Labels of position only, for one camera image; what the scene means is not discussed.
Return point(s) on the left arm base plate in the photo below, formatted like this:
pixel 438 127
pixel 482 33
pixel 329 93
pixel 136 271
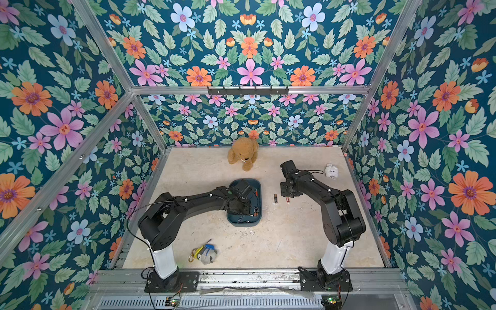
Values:
pixel 179 281

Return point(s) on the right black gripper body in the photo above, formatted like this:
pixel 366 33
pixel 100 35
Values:
pixel 287 188

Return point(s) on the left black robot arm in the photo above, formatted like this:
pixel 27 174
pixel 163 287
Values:
pixel 161 222

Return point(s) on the teal plastic storage tray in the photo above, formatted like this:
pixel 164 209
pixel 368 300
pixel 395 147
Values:
pixel 255 213

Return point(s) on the brown teddy bear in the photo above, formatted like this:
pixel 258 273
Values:
pixel 244 150

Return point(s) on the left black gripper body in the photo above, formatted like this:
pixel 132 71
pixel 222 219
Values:
pixel 242 207

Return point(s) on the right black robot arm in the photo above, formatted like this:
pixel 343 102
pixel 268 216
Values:
pixel 342 219

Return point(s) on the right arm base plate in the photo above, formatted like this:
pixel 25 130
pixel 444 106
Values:
pixel 319 280

